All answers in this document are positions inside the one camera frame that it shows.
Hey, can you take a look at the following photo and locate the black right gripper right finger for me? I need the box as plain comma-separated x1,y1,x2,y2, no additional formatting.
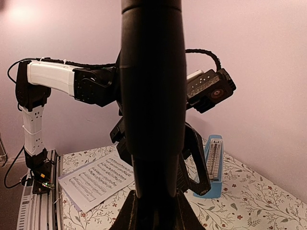
173,190,201,230

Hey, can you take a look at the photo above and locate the blue metronome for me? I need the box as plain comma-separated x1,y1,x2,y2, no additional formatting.
193,135,224,199

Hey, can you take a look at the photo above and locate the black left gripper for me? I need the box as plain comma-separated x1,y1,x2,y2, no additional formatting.
110,117,132,165

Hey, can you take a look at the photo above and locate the sheet music booklet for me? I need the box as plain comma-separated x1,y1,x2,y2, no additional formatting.
59,152,134,213

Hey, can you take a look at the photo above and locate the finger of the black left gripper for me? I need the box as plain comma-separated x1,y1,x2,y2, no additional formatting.
177,123,211,196

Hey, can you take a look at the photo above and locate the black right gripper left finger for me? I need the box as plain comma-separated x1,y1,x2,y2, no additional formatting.
112,190,144,230

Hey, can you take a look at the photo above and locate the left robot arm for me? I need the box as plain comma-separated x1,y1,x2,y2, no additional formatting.
7,57,211,196

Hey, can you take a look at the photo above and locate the floral table mat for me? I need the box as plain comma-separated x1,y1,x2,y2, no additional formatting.
62,153,307,230

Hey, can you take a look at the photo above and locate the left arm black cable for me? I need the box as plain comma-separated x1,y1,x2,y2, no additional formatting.
185,48,223,72

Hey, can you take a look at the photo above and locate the black music stand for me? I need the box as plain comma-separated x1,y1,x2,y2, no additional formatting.
120,0,187,198

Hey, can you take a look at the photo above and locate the aluminium front rail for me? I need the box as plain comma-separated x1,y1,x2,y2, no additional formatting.
16,150,64,230

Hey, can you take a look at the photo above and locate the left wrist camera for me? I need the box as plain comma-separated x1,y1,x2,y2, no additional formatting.
186,69,236,114

